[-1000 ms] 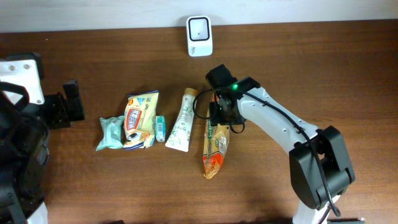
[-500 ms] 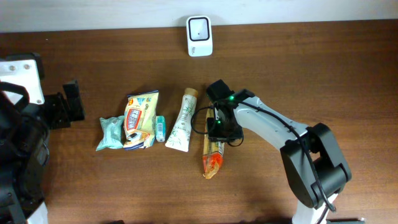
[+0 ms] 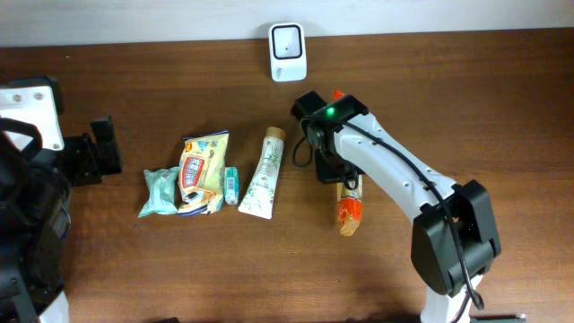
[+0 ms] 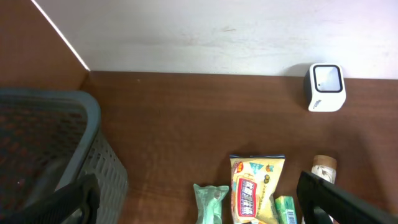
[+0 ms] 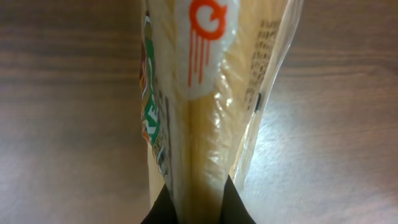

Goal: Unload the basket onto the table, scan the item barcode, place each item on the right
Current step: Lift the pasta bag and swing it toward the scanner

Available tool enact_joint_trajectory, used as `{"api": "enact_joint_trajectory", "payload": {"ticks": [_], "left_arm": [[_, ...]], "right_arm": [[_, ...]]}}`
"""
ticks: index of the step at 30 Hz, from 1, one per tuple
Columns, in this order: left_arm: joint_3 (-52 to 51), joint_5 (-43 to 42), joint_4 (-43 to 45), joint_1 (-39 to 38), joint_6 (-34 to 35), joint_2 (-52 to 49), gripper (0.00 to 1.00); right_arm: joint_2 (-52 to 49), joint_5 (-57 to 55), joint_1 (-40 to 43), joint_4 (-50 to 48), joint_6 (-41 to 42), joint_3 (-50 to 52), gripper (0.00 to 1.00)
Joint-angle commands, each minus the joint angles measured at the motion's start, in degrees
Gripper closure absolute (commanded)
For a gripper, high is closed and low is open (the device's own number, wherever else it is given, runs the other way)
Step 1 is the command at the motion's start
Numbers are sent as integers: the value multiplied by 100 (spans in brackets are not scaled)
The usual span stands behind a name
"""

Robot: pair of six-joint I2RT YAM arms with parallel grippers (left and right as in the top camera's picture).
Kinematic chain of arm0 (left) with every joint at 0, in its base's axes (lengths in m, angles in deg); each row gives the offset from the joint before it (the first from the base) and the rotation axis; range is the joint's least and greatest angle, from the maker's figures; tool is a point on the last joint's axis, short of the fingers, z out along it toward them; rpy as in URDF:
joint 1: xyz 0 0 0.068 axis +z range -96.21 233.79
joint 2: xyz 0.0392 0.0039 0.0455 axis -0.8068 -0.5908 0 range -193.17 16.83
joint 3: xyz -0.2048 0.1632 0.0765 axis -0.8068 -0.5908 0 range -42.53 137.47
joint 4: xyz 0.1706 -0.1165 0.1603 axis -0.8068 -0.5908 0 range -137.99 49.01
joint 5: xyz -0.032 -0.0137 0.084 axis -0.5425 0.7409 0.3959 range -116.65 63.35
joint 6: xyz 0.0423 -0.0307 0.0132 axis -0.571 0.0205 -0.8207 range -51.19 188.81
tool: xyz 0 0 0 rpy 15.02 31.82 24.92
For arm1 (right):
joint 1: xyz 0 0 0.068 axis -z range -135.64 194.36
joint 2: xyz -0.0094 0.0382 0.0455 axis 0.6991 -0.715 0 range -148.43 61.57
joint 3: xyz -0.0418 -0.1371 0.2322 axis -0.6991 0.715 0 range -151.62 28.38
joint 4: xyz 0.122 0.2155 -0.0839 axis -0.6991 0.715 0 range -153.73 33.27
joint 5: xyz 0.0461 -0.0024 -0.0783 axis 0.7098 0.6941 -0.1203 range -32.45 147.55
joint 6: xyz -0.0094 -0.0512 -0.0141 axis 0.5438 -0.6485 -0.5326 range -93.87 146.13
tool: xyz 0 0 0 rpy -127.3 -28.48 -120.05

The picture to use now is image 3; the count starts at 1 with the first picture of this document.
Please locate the teal tissue pack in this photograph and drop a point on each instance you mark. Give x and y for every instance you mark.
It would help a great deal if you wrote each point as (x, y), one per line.
(161, 186)

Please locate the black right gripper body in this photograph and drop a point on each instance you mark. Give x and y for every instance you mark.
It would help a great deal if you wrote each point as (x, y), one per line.
(330, 168)

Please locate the yellow snack bag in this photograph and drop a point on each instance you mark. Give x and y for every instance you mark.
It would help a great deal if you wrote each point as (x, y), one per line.
(201, 173)

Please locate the white bamboo conditioner tube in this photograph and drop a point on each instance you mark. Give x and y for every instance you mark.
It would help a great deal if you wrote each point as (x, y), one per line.
(259, 197)

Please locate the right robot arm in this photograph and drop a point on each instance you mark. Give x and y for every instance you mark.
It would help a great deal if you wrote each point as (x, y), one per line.
(455, 237)

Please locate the white barcode scanner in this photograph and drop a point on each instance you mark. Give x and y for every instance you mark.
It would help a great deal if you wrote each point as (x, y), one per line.
(287, 50)

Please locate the spaghetti pasta package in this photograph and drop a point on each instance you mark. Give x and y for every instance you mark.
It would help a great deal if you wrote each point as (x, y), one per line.
(349, 208)

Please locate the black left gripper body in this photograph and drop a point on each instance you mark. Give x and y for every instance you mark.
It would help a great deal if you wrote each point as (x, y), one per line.
(83, 168)

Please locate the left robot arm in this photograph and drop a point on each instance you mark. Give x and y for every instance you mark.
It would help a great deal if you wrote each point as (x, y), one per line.
(39, 170)

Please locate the small teal gum pack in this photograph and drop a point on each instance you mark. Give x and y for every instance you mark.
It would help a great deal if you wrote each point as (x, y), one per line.
(231, 186)

